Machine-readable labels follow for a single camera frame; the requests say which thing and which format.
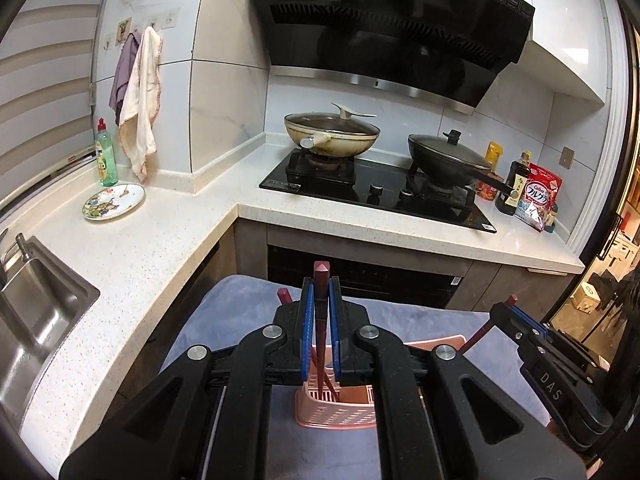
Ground dark red chopstick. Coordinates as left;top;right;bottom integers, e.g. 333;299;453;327
277;287;293;306
314;261;330;398

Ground black gas stove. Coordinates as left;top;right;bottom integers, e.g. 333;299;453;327
259;148;497;234

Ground pink perforated utensil holder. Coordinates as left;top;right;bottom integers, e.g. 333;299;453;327
293;335;469;430

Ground red cereal bag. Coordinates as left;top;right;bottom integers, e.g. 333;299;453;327
515;164;563;232

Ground beige pan with lid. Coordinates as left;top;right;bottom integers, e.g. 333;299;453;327
283;103;381;158

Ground dark soy sauce bottle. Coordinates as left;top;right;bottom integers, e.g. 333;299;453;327
495;151;532;216

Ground black wok with lid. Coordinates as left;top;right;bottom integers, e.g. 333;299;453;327
408;130;518;198

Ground yellow snack bag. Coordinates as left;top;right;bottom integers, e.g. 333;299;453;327
485;141;503;172

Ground patterned plate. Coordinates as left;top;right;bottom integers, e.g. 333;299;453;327
81;183;145;222

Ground white hanging towel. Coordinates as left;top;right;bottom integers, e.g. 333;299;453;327
118;26;163;182

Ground green dish soap bottle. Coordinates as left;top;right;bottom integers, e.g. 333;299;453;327
96;118;118;188

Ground stainless steel sink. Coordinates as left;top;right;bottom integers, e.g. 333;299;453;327
1;236;100;430

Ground black range hood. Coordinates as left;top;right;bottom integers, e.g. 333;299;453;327
253;0;535;114

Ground soap dispenser pump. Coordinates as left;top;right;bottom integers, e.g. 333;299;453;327
1;233;34;263

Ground purple hanging cloth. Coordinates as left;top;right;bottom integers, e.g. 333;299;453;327
108;32;141;125

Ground white window blinds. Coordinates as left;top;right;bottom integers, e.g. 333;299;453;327
1;0;103;206

